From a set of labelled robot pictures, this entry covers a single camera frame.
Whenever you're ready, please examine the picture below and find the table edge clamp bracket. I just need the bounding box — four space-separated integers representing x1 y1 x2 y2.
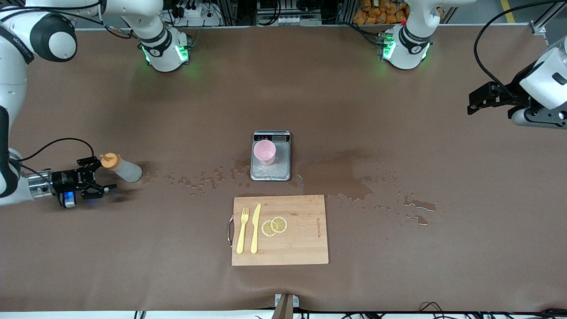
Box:
271 293 300 319

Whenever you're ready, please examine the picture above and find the yellow plastic fork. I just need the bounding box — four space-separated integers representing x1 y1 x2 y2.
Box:
236 207 249 255

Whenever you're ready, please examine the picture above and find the silver digital kitchen scale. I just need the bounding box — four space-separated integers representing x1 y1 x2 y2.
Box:
250 130 291 181

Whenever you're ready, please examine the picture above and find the pink plastic cup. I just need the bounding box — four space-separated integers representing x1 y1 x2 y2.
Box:
253 140 277 166

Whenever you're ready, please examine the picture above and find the aluminium frame profile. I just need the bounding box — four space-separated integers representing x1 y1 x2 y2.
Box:
529 0 567 36

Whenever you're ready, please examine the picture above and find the translucent sauce bottle orange cap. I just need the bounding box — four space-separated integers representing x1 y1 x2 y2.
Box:
100 152 143 183

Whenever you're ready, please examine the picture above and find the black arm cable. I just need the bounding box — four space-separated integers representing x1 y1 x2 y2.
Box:
0 1 133 175
473 0 550 100

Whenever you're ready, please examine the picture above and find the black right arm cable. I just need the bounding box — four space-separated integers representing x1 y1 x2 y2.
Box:
0 1 133 175

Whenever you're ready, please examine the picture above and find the orange snack bags pile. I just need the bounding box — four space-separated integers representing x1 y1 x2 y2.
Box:
353 0 409 25

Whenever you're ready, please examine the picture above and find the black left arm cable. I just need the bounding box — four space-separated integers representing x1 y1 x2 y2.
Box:
473 0 550 100

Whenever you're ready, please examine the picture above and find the white power strip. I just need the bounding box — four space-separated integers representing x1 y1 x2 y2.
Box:
171 2 222 27

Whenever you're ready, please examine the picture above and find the yellow plastic knife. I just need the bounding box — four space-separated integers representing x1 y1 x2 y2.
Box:
250 203 262 254

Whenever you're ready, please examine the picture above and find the white electrical strip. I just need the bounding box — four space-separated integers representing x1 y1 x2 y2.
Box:
257 13 322 26

